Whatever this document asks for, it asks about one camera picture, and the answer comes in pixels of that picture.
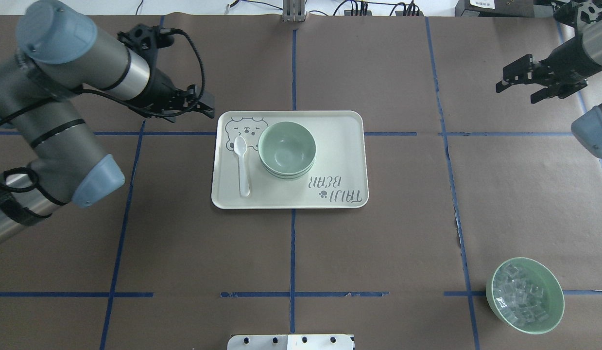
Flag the white plastic spoon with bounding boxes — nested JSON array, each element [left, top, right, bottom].
[[233, 135, 250, 197]]

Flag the green bowl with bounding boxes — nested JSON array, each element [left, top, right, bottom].
[[262, 164, 313, 181], [258, 122, 318, 174]]

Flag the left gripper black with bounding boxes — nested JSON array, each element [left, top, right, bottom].
[[134, 68, 216, 119]]

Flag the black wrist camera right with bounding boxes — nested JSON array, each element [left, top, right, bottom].
[[552, 0, 602, 30]]

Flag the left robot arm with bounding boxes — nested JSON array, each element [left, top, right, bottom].
[[0, 0, 215, 244]]

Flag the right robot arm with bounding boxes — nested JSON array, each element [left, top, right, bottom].
[[495, 20, 602, 159]]

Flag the aluminium frame post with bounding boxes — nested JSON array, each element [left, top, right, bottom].
[[282, 0, 307, 23]]

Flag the white camera pole mount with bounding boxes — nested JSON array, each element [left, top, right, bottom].
[[227, 333, 356, 350]]

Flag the green bowl near elbow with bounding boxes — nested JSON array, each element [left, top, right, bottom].
[[485, 257, 565, 335]]

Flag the green bowl on tray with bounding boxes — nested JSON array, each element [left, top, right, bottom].
[[262, 164, 313, 181]]

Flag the black box device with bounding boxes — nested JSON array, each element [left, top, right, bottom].
[[454, 0, 535, 18]]

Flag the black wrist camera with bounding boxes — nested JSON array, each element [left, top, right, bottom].
[[552, 0, 602, 30], [116, 24, 175, 55]]

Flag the white rectangular tray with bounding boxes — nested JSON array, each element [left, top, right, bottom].
[[210, 110, 369, 209]]

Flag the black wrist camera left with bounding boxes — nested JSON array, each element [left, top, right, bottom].
[[116, 24, 175, 55]]

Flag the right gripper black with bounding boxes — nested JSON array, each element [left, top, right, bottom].
[[503, 37, 602, 104]]

